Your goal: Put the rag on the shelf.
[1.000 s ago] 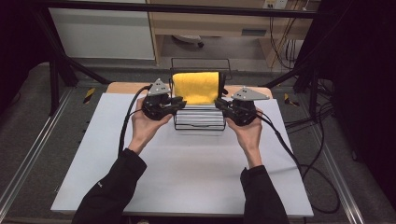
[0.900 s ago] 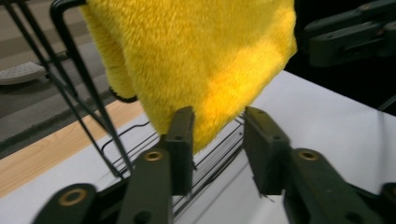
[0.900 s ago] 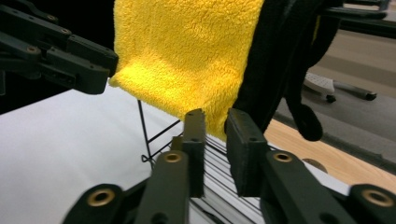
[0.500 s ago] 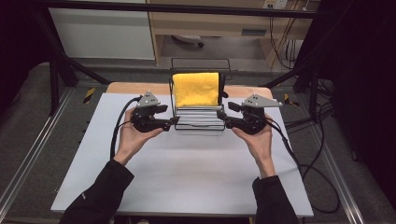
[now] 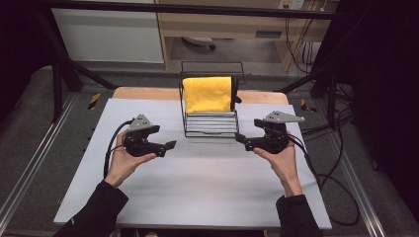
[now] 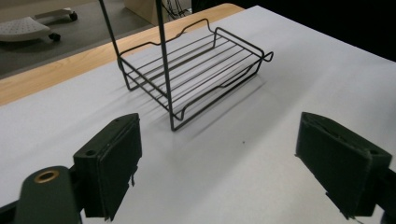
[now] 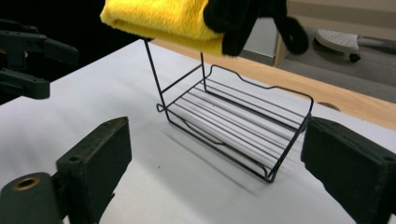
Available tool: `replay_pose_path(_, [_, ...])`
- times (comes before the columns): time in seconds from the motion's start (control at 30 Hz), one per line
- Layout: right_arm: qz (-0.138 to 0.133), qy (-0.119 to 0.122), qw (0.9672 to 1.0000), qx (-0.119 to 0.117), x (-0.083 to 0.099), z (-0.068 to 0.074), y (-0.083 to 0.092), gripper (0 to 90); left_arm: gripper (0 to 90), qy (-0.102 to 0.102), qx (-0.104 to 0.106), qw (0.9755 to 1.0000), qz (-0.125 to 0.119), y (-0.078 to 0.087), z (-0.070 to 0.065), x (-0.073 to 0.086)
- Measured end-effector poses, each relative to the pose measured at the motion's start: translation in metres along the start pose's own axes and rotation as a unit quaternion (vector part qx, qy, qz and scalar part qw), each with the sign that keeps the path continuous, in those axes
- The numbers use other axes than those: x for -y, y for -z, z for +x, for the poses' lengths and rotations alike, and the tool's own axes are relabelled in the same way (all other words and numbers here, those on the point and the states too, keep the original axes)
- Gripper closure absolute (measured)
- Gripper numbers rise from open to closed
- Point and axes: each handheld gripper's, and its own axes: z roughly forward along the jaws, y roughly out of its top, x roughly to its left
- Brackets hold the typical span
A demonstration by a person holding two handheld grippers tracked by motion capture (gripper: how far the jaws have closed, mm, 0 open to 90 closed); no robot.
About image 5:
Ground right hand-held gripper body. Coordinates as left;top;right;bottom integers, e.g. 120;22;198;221
259;110;306;155

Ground light wooden desk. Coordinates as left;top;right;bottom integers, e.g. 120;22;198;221
154;0;340;72

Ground aluminium floor rail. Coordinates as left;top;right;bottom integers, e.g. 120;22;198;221
324;129;387;237
0;93;79;228

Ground black curtain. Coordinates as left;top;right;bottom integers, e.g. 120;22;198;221
0;0;55;122
314;0;419;221

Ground black floor cables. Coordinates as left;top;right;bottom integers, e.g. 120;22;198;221
299;83;356;143

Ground black wire rack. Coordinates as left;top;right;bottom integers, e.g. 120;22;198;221
178;60;246;139

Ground white power strip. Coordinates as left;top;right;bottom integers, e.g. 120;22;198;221
278;0;305;11

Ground yellow and black tape strip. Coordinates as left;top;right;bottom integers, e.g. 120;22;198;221
87;92;102;111
299;98;317;114

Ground black metal frame crossbar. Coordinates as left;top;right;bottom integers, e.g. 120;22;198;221
36;0;339;21

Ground person's right hand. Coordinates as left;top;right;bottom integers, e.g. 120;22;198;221
253;130;303;198

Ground white cabinet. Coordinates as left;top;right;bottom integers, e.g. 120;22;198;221
50;8;165;64

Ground left hand-held gripper black cable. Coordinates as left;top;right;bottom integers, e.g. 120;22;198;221
103;118;135;181

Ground person's left hand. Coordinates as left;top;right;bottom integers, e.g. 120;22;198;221
104;129;158;190

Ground office chair base with caster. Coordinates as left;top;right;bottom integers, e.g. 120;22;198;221
181;36;217;51

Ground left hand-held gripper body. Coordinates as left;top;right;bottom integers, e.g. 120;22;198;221
123;114;158;158

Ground right hand-held gripper black cable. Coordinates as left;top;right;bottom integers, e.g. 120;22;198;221
289;132;361;227

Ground yellow towel with black edge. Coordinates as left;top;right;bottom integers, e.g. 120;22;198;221
181;75;243;115

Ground black metal frame strut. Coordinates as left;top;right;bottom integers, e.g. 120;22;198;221
33;9;119;123
278;48;342;129

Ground bundle of hanging cables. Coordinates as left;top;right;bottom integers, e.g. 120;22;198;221
284;18;314;74

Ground hand-held gripper black cable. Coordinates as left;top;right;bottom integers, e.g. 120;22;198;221
103;118;135;181
289;132;361;227

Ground wooden table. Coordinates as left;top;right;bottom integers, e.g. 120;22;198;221
112;86;290;106

